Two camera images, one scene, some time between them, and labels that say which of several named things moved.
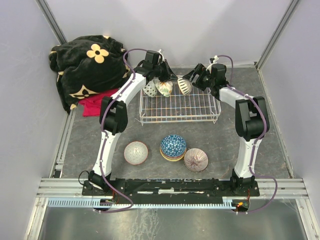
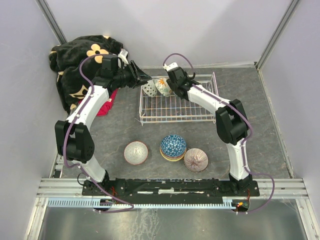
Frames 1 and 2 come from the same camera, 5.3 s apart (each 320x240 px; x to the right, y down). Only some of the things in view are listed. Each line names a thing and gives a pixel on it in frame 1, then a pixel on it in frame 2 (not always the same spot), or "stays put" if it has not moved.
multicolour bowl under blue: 172,158 stays put
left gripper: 171,76 to 141,76
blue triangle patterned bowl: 173,145 stays put
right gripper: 199,70 to 171,84
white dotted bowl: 150,89 stays put
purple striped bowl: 195,160 stays put
